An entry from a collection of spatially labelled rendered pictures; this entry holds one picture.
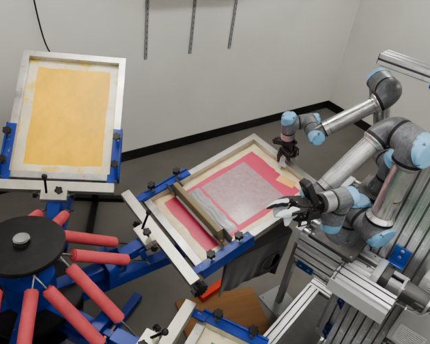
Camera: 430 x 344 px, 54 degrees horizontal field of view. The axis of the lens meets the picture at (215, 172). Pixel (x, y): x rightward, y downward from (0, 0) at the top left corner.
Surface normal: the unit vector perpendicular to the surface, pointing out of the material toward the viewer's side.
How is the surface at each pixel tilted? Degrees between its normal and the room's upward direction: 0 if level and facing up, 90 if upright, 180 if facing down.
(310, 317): 0
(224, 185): 16
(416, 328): 90
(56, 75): 32
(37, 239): 0
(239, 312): 0
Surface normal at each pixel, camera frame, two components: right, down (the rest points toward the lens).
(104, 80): 0.16, -0.36
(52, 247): 0.13, -0.80
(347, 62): -0.81, 0.26
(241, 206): -0.11, -0.70
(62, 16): 0.58, 0.54
